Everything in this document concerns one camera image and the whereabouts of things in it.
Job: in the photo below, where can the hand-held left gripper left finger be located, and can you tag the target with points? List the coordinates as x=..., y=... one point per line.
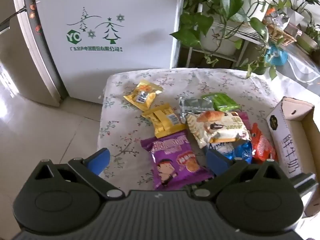
x=100, y=158

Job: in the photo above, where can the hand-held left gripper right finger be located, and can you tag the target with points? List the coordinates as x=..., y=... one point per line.
x=217, y=161

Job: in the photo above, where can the blue snack packet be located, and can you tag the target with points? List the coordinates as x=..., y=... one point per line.
x=242, y=151

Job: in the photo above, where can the white bread packet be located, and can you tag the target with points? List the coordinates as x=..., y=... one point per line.
x=215, y=127

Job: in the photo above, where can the purple snack packet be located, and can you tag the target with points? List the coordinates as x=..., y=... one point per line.
x=172, y=155

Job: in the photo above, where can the red snack packet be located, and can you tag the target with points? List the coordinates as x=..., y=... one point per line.
x=263, y=145

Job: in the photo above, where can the pink snack packet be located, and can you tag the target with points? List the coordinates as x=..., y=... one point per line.
x=243, y=118

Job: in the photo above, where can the cardboard box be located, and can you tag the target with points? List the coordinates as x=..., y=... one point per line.
x=287, y=135

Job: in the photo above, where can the green snack packet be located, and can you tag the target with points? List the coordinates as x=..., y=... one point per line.
x=222, y=101

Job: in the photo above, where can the silver snack packet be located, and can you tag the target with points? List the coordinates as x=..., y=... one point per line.
x=193, y=105

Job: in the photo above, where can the yellow puffy snack packet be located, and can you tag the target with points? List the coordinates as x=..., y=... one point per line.
x=147, y=92

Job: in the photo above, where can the white and grey tablecloth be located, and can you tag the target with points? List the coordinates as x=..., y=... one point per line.
x=300, y=75

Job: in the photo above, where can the low white flower pot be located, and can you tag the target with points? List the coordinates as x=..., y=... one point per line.
x=217, y=42

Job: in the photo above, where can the white metal plant stand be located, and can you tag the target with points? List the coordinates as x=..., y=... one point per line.
x=240, y=31

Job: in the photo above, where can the green striped flower pot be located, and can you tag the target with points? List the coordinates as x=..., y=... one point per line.
x=307, y=42

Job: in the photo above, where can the wicker basket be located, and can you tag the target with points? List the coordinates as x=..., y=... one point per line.
x=280, y=33

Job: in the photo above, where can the white refrigerator with green print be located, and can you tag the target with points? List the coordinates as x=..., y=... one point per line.
x=125, y=17

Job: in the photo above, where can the small green plant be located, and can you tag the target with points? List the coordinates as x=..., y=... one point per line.
x=312, y=30

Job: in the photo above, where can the crumpled plastic bags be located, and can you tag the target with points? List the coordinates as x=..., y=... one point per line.
x=280, y=17

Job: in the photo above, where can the orange plastic item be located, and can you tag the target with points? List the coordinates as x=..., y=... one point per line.
x=270, y=10

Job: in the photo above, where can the large white flower pot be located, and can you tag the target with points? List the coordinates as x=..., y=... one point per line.
x=260, y=5

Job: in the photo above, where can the white angular vase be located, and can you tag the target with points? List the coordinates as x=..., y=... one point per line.
x=295, y=17

